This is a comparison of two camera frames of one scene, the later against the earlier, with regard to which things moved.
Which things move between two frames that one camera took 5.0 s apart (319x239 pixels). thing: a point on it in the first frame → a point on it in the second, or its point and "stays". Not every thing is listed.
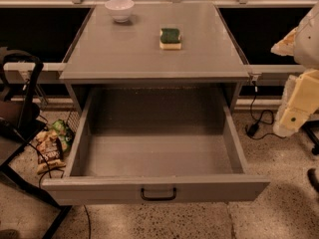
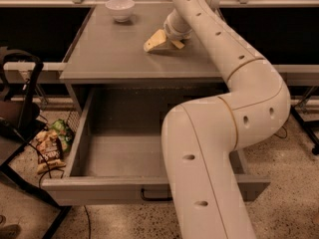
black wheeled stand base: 307,127 stays
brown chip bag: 50,151 stays
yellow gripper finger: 285,47 → 177,44
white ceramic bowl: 120,8 stays
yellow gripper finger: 304,101 → 159,38
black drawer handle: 158,198 stays
